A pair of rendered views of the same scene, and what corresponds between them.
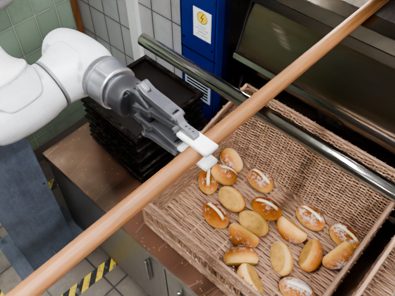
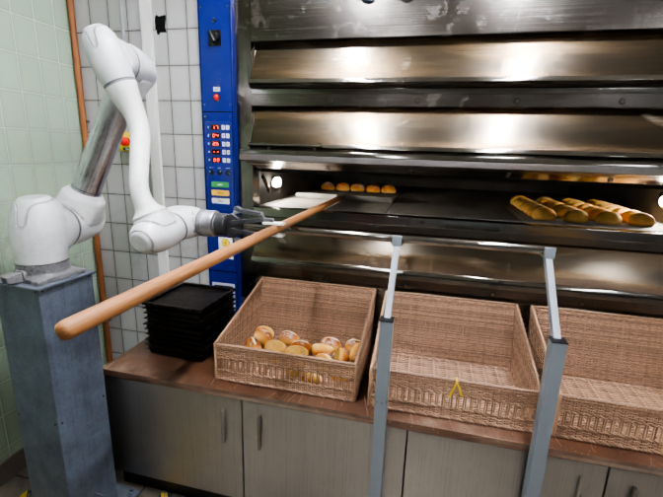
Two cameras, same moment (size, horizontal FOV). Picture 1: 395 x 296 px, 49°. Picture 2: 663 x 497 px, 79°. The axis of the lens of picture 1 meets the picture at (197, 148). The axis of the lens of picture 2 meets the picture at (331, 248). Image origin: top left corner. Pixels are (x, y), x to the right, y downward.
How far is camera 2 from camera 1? 0.94 m
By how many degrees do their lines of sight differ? 44
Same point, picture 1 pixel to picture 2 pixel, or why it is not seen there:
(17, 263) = not seen: outside the picture
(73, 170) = (136, 369)
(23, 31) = not seen: hidden behind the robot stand
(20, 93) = (167, 216)
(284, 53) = (283, 246)
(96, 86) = (206, 218)
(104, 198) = (174, 376)
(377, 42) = (331, 217)
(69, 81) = (187, 220)
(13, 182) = (81, 388)
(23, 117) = (168, 230)
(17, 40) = not seen: hidden behind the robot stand
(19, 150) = (92, 350)
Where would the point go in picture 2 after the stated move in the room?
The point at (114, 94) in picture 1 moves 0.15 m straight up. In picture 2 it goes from (219, 218) to (217, 172)
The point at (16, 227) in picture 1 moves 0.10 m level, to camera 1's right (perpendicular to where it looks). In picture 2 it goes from (71, 451) to (103, 442)
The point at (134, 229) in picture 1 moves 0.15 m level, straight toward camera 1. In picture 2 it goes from (208, 384) to (230, 401)
